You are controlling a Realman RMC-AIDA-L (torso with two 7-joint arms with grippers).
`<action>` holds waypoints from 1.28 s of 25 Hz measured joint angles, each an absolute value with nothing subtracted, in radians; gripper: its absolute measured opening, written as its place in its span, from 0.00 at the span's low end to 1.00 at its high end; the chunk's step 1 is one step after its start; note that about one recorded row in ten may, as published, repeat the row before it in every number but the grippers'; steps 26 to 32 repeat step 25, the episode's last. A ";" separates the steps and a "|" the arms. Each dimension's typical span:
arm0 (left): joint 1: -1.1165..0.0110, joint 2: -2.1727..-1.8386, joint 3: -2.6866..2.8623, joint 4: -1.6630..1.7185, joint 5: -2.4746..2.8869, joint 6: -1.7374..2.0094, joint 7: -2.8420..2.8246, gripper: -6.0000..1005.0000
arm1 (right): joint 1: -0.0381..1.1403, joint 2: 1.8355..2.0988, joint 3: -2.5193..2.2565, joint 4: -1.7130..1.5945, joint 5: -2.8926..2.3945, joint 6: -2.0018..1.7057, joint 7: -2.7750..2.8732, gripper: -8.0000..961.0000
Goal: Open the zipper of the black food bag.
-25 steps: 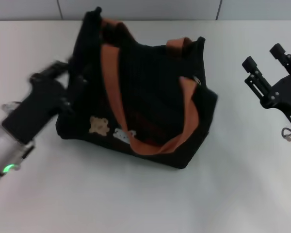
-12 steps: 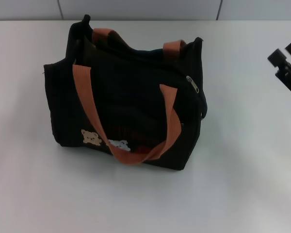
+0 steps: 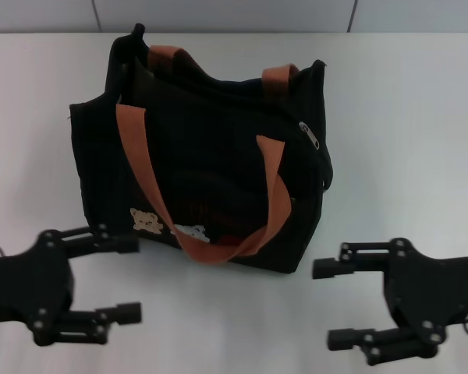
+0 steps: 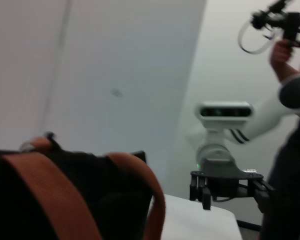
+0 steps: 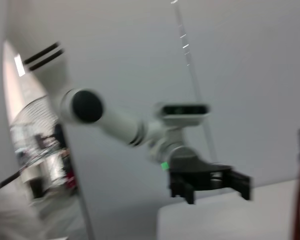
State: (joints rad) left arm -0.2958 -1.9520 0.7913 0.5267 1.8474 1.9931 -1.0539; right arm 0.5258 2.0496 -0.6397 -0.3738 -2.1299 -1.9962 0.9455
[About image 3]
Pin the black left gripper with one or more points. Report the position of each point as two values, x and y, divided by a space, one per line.
31 284

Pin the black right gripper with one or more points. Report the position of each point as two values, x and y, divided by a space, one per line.
429 288

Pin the silver zipper pull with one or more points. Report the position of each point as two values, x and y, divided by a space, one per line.
310 134

